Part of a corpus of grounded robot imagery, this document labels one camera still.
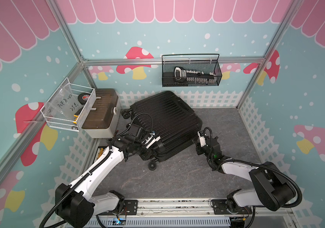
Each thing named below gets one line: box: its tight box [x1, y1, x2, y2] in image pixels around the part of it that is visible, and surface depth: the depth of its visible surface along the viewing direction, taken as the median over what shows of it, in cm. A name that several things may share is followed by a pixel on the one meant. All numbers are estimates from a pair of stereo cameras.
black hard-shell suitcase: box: [121, 91, 203, 171], surface depth 87 cm
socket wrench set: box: [173, 66, 217, 84], surface depth 91 cm
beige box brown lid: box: [80, 88, 122, 139], surface depth 99 cm
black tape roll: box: [77, 92, 91, 105], surface depth 81 cm
